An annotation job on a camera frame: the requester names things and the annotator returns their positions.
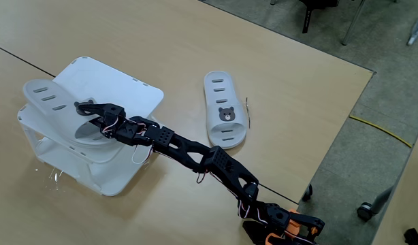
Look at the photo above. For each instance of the white bear slipper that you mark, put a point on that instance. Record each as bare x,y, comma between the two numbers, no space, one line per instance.
226,137
56,112

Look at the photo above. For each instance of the black chair base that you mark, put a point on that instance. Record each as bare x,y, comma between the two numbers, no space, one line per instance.
314,7

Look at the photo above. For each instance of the black table caster wheel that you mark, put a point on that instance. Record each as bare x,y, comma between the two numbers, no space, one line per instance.
307,193

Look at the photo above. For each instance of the metal chair leg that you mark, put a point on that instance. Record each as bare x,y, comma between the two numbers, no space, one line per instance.
353,24

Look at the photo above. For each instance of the black floor object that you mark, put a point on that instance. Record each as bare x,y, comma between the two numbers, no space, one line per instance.
413,236

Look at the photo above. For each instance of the grey caster with leg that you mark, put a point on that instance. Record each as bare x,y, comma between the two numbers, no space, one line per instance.
365,211

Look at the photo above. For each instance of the white plastic box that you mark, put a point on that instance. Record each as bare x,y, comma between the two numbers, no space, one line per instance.
127,95

